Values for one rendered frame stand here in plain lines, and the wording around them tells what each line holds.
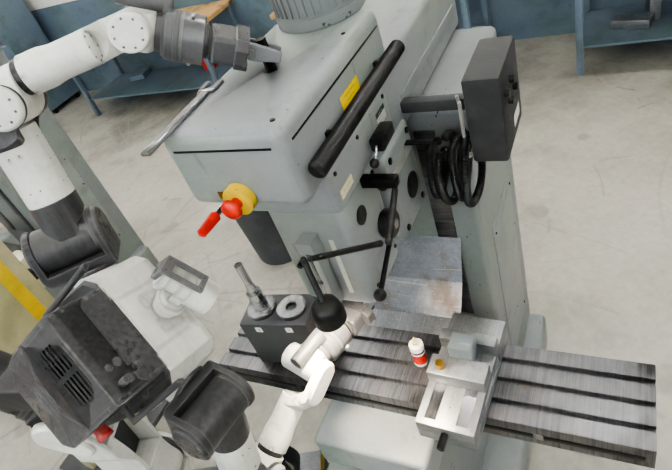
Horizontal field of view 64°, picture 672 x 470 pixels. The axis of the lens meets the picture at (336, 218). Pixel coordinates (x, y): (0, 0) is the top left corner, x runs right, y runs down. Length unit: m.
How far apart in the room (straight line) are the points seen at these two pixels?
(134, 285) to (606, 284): 2.41
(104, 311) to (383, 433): 0.88
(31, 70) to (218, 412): 0.69
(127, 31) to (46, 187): 0.33
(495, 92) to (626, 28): 3.72
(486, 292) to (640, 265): 1.41
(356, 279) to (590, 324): 1.81
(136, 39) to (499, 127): 0.74
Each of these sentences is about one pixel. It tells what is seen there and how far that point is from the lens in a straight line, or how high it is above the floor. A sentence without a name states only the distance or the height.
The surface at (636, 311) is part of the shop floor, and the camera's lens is 2.94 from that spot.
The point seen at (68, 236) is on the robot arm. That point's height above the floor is 1.76.
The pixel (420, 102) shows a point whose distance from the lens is 1.33.
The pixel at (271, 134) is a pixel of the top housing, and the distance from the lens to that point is 0.86.
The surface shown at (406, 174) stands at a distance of 1.36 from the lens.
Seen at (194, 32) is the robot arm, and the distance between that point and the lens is 1.02.
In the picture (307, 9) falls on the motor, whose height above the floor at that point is 1.94.
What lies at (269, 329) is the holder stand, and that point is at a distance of 1.64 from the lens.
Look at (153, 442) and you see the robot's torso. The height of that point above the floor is 1.11.
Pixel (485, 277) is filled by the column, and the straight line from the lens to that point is 1.81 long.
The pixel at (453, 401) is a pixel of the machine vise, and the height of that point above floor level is 1.02.
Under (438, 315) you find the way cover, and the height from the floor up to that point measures 0.90.
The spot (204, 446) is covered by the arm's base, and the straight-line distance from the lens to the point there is 1.09.
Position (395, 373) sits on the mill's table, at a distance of 1.62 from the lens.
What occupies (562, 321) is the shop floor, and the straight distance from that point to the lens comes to 2.88.
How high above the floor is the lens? 2.26
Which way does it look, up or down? 37 degrees down
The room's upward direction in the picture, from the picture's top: 21 degrees counter-clockwise
